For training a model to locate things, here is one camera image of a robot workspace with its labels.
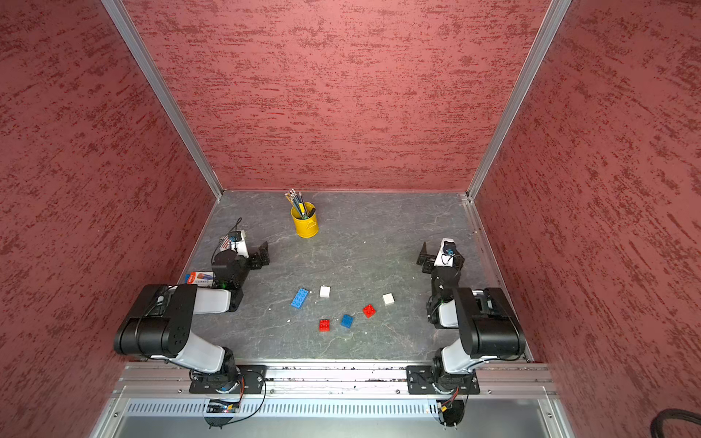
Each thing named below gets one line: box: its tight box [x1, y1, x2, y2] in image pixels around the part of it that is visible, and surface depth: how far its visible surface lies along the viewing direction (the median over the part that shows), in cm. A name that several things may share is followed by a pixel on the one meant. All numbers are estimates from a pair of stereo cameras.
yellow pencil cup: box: [290, 200, 320, 239], surface depth 102 cm
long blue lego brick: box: [290, 286, 310, 310], surface depth 90 cm
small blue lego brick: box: [340, 314, 355, 329], surface depth 85 cm
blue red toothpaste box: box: [184, 271, 215, 288], surface depth 94 cm
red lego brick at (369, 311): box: [362, 303, 377, 319], surface depth 87 cm
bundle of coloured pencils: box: [283, 187, 309, 219], surface depth 100 cm
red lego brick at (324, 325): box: [318, 319, 332, 333], surface depth 85 cm
